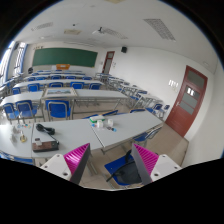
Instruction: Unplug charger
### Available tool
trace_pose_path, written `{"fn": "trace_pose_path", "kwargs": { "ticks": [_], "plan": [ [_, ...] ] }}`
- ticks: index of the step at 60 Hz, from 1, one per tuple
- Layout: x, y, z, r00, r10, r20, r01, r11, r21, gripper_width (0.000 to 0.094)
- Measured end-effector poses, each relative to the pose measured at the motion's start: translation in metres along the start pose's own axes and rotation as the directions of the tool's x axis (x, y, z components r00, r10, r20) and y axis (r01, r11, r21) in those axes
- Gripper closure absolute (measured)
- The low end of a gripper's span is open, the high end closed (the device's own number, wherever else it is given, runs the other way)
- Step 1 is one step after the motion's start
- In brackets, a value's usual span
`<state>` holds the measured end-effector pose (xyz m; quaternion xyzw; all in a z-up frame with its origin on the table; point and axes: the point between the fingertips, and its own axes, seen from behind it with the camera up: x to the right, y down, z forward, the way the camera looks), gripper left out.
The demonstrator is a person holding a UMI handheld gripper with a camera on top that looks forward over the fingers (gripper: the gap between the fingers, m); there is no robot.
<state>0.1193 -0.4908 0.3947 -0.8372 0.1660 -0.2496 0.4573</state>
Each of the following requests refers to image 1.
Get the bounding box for blue chair under table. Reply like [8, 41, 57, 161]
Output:
[105, 151, 142, 186]

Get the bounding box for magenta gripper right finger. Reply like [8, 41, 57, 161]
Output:
[132, 144, 159, 185]

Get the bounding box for blue chair front middle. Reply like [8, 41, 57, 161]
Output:
[46, 100, 71, 119]

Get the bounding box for red-brown door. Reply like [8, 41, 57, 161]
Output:
[102, 51, 115, 74]
[166, 66, 208, 137]

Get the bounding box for small yellow bottle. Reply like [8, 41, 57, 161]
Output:
[20, 131, 27, 143]

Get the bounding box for orange lectern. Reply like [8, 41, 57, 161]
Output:
[56, 64, 70, 70]

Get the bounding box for black charger with cable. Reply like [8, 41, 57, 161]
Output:
[36, 123, 55, 135]

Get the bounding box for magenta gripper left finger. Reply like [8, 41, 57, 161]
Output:
[64, 143, 90, 184]

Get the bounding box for blue chair front left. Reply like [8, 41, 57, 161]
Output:
[16, 100, 37, 118]

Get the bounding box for green white box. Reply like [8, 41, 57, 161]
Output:
[89, 115, 105, 123]

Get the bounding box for red-brown far door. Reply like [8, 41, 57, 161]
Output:
[102, 51, 115, 74]

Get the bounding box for framed picture on desk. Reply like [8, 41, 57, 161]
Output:
[42, 87, 77, 98]

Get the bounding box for red-brown near door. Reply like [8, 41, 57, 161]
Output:
[166, 66, 208, 137]

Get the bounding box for white cup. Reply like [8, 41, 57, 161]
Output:
[97, 120, 103, 128]

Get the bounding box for black wall speaker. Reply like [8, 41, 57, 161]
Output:
[121, 46, 127, 53]

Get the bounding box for ceiling projector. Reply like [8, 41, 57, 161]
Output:
[92, 27, 105, 35]

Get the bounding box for green chalkboard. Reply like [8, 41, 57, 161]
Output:
[32, 48, 98, 67]

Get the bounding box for brown power strip box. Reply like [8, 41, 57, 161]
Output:
[32, 138, 59, 153]

